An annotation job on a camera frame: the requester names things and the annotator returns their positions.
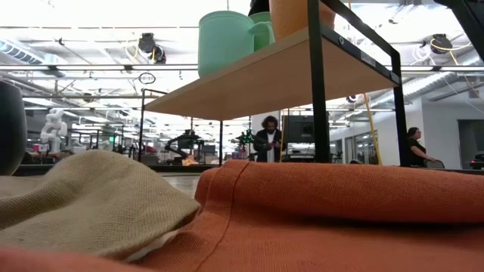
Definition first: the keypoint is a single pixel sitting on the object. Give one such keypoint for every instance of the silver flexible duct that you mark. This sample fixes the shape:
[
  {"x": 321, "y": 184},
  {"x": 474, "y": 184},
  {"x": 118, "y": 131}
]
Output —
[{"x": 435, "y": 85}]

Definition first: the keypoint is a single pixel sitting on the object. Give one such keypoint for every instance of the person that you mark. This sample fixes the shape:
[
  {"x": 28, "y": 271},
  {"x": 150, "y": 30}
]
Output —
[
  {"x": 416, "y": 149},
  {"x": 269, "y": 143}
]

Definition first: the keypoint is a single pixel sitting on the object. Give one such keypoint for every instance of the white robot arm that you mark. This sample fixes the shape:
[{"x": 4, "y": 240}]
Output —
[{"x": 53, "y": 130}]

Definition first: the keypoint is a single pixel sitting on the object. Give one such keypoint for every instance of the wooden shelf with black frame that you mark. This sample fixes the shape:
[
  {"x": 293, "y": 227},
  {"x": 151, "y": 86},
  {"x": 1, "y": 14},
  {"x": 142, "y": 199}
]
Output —
[{"x": 272, "y": 79}]

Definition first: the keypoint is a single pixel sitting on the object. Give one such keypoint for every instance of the black background robot arm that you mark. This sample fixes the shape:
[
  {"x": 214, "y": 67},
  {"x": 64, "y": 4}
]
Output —
[{"x": 185, "y": 141}]

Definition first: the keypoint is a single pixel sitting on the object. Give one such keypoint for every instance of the ceiling light strip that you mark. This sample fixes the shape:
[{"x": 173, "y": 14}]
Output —
[
  {"x": 435, "y": 68},
  {"x": 94, "y": 68}
]

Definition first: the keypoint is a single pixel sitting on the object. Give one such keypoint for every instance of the sage green cup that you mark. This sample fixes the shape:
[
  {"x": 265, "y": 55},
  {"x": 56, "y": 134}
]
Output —
[{"x": 261, "y": 17}]

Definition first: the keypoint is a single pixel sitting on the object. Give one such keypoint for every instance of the black mug with yellow inside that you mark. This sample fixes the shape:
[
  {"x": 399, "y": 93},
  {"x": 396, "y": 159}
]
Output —
[{"x": 11, "y": 128}]

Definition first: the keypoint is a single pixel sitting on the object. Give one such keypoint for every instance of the grey office chair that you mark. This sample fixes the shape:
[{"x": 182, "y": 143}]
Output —
[{"x": 435, "y": 164}]

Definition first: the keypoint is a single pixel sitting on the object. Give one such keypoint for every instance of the beige cloth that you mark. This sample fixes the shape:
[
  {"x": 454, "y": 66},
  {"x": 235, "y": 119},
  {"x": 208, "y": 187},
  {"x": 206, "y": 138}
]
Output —
[{"x": 94, "y": 192}]

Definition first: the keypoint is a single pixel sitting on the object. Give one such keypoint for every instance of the light turquoise mug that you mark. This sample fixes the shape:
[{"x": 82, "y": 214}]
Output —
[{"x": 223, "y": 41}]

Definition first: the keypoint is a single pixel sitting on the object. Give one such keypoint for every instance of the ceiling air duct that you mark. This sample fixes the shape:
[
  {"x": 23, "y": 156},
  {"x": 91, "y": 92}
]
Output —
[{"x": 19, "y": 53}]

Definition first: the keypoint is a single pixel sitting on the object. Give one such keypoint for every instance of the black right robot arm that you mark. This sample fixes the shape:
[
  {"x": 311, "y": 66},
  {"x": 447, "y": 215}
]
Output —
[{"x": 469, "y": 22}]

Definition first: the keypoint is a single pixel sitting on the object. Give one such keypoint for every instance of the black monitor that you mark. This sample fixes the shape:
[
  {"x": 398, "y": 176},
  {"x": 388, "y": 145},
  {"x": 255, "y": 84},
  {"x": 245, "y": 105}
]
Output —
[{"x": 296, "y": 128}]

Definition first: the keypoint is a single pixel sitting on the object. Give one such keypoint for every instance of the orange cloth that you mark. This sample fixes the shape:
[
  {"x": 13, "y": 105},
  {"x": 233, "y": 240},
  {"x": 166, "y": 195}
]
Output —
[{"x": 340, "y": 211}]

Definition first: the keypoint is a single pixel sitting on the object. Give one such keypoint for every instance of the small orange cup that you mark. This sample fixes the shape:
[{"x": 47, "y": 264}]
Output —
[{"x": 291, "y": 19}]

